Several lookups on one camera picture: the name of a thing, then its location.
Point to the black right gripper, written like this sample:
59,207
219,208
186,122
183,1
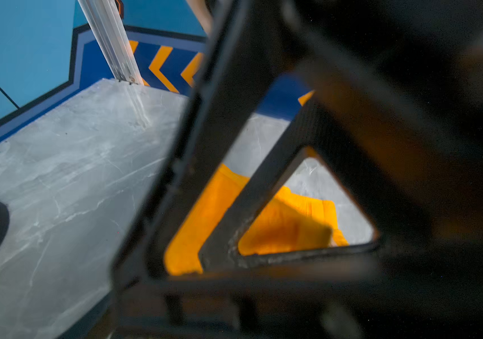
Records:
405,78

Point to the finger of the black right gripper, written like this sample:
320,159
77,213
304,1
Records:
307,159
236,297

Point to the aluminium corner post right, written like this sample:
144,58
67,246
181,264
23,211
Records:
108,29

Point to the yellow microfibre cloth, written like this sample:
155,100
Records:
290,222

